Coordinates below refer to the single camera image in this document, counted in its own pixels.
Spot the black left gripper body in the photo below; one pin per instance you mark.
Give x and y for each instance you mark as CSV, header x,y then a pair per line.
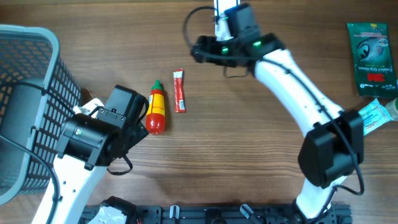
x,y
135,134

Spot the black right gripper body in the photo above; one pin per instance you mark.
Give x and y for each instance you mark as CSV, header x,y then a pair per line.
x,y
213,46

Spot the red sauce bottle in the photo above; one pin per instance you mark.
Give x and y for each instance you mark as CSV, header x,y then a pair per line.
x,y
155,116

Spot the red stick sachet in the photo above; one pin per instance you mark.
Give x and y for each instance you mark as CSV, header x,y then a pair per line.
x,y
178,91

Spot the green 3M gloves package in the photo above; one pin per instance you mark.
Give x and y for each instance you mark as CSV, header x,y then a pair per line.
x,y
373,65

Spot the teal wet wipes pack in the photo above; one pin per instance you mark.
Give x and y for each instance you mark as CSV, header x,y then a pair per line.
x,y
374,115

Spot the green lid jar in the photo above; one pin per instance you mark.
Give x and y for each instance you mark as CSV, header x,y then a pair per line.
x,y
391,108

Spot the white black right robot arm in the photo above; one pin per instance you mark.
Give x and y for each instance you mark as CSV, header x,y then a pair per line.
x,y
333,145

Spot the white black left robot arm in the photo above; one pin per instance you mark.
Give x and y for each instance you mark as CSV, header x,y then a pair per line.
x,y
88,144

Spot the white barcode scanner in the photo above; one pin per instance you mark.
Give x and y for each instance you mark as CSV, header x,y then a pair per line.
x,y
221,26

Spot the grey plastic basket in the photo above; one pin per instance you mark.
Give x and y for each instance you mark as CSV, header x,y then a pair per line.
x,y
38,93

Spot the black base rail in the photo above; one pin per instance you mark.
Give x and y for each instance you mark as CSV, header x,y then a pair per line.
x,y
154,214

